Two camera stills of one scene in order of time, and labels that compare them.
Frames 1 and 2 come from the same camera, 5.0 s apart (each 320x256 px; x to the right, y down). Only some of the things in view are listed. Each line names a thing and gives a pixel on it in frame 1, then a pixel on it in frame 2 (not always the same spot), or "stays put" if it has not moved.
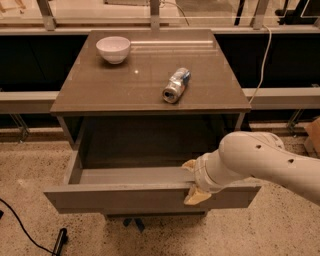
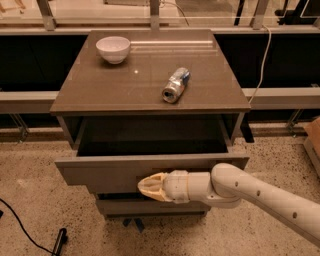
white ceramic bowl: (113, 48) stays put
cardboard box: (313, 131) stays put
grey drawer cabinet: (147, 90) stays put
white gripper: (201, 174) → (176, 186)
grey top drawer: (114, 190) → (115, 153)
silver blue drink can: (176, 85) stays put
